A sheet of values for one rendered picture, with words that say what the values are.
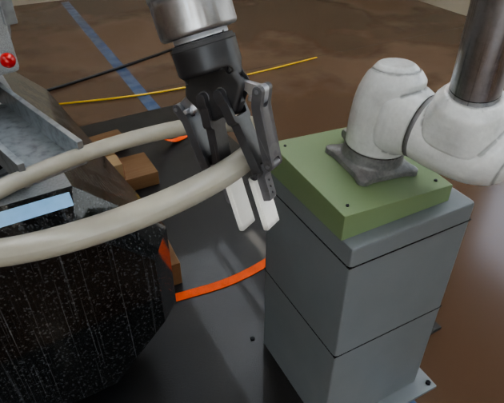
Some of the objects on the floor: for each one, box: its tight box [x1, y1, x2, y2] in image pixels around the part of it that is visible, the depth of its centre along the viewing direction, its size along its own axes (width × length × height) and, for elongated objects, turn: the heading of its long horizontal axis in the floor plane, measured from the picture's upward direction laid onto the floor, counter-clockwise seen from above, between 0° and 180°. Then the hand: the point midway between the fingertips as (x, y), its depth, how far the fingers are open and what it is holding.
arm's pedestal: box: [250, 173, 474, 403], centre depth 157 cm, size 50×50×80 cm
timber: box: [168, 241, 182, 285], centre depth 216 cm, size 30×12×12 cm, turn 26°
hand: (252, 201), depth 61 cm, fingers open, 3 cm apart
